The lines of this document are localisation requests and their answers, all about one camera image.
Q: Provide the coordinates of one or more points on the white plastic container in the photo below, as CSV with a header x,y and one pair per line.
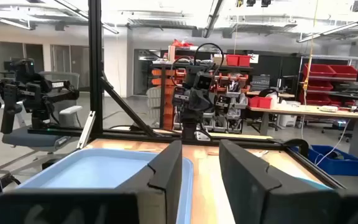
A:
x,y
287,119

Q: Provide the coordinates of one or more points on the wooden top workbench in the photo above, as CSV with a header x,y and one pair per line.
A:
x,y
306,110

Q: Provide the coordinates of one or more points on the blue plastic serving tray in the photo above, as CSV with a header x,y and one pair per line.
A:
x,y
89,171

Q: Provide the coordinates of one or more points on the silver aluminium bar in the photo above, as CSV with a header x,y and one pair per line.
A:
x,y
86,130

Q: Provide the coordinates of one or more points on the blue plastic storage bin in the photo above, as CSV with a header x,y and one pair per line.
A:
x,y
340,168

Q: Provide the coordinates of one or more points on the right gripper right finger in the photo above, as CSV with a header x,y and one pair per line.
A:
x,y
247,193

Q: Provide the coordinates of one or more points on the black background robot arm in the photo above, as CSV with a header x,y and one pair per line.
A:
x,y
34,90

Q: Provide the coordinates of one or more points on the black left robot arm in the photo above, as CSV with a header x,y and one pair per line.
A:
x,y
189,124

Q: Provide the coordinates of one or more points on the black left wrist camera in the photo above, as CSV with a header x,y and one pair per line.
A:
x,y
203,81

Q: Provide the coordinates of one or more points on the black aluminium table frame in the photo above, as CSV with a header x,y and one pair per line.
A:
x,y
95,62

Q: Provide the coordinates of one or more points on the red plastic storage bin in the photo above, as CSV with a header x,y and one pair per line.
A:
x,y
343,71
244,61
320,85
319,71
232,60
253,102
265,102

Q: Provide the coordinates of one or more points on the shelf rack with orange bins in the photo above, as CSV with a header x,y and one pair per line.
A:
x,y
163,93

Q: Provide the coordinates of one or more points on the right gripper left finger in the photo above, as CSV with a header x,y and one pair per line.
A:
x,y
166,186

